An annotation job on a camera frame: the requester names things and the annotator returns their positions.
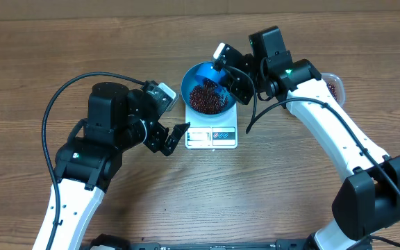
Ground teal plastic bowl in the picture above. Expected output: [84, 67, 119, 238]
[181, 65, 236, 114]

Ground blue plastic scoop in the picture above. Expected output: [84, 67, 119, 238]
[194, 62, 227, 94]

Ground clear plastic food container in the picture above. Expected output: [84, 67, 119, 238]
[322, 73, 346, 107]

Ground red beans in bowl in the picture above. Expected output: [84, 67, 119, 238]
[189, 79, 228, 115]

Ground white digital kitchen scale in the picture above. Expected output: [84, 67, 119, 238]
[185, 104, 238, 149]

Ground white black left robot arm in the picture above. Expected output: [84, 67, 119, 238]
[33, 81, 190, 249]

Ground red adzuki beans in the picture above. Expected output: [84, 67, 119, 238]
[326, 83, 338, 101]

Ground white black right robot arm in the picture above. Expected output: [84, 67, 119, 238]
[212, 26, 400, 249]

